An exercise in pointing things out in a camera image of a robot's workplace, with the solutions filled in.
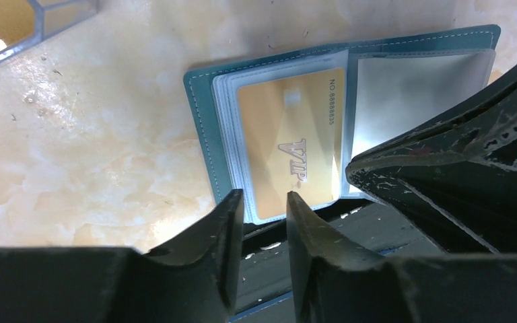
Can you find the blue leather card holder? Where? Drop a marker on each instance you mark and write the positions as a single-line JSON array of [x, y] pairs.
[[392, 85]]

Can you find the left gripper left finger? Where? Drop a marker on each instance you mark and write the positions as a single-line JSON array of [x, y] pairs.
[[191, 278]]

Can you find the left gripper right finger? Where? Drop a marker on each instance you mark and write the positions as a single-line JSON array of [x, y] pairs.
[[376, 288]]

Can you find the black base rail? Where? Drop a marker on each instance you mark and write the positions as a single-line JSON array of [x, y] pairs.
[[265, 292]]

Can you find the gold credit card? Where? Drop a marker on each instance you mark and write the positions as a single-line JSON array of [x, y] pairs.
[[292, 130]]

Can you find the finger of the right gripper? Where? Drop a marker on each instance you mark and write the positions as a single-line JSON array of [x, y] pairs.
[[455, 176]]

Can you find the clear plastic card box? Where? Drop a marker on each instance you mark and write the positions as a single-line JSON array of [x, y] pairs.
[[26, 23]]

